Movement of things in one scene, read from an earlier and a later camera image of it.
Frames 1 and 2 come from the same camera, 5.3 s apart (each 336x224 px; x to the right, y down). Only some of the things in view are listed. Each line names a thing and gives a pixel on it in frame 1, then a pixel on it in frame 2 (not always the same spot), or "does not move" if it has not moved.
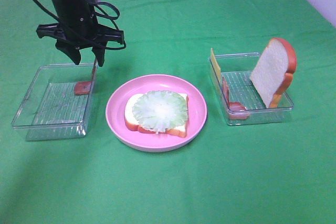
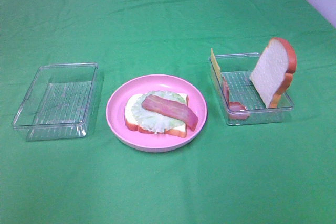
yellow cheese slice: (216, 64) does not move
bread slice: (132, 123) does not move
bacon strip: (82, 87) to (172, 109)
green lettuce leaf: (160, 110) does not move
